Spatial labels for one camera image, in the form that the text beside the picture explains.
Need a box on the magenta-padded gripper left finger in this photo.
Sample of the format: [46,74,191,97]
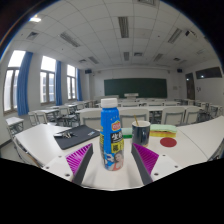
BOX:
[42,143,94,186]

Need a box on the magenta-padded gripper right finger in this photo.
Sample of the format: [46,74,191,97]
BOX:
[130,143,184,186]

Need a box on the blue drink bottle white cap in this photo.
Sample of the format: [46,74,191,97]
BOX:
[99,97,125,172]

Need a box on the black laptop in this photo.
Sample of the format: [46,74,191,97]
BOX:
[53,124,101,150]

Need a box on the dark blue mug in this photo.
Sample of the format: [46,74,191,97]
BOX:
[131,119,152,148]

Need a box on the flat round red coaster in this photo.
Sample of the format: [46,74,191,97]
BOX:
[159,137,178,148]

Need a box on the bunch of keys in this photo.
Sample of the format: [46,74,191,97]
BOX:
[53,130,76,139]

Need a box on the light green yellow sponge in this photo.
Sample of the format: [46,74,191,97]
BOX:
[149,123,178,139]

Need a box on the group of classroom chairs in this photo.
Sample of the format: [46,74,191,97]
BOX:
[28,96,224,129]

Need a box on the white curved desk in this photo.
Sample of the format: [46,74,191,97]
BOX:
[176,115,224,161]

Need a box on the white lectern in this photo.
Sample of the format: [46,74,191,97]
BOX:
[123,92,140,99]

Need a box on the dark green blackboard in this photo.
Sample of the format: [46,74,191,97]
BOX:
[103,78,168,99]

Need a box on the blue curtain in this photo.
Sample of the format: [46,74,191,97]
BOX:
[55,60,63,106]
[76,68,83,102]
[17,51,34,117]

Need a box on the tall window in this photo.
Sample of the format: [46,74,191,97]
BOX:
[66,64,77,100]
[39,55,57,104]
[3,49,26,113]

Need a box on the dark door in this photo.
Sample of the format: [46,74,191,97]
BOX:
[185,72,196,101]

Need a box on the group of ceiling lights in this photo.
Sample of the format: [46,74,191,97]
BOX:
[28,0,208,66]

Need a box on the long dark wall window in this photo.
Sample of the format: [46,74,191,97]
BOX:
[195,66,223,80]

